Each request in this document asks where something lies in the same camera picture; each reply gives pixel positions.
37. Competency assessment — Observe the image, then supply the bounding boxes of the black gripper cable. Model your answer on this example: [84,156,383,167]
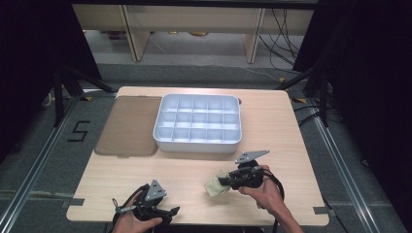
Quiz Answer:
[258,167,287,233]
[111,183,151,226]

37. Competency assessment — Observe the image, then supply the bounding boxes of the black curtain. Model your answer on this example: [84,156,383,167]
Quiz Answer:
[292,0,412,229]
[0,0,102,159]

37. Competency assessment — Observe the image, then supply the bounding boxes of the white compartment storage box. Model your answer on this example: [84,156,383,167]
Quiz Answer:
[153,93,243,154]

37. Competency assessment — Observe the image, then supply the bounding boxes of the pale green ankle sock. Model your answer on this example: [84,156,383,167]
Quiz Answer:
[203,170,231,198]

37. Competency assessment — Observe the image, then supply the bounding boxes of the brown translucent box lid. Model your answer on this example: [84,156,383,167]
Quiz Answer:
[94,95,163,158]

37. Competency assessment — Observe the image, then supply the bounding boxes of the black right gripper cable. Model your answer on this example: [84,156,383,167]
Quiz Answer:
[258,167,287,233]

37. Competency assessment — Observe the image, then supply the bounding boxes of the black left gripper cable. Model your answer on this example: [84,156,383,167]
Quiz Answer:
[111,183,151,226]

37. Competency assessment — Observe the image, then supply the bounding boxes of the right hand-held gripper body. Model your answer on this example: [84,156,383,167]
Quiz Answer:
[227,150,270,191]

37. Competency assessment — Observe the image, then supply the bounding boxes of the light wooden desk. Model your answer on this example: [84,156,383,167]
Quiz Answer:
[71,3,317,64]

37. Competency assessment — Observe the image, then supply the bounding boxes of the aluminium floor rail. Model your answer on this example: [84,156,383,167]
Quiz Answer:
[0,95,81,233]
[306,98,379,233]

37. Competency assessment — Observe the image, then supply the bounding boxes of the black metal stand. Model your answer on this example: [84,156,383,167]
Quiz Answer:
[275,64,330,128]
[52,66,119,127]

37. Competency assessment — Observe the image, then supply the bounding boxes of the person's left hand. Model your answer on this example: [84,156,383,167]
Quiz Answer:
[111,193,163,233]

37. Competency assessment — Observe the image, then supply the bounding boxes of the black floor cables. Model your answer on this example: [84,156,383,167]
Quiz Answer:
[292,102,326,127]

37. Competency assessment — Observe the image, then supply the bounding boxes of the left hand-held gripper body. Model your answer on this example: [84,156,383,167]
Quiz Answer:
[131,179,169,222]

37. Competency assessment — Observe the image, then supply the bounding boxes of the person's right hand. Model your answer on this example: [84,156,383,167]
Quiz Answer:
[237,164,285,216]

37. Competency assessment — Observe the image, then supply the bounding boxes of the black hanging cables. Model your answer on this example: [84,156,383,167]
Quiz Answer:
[258,8,306,72]

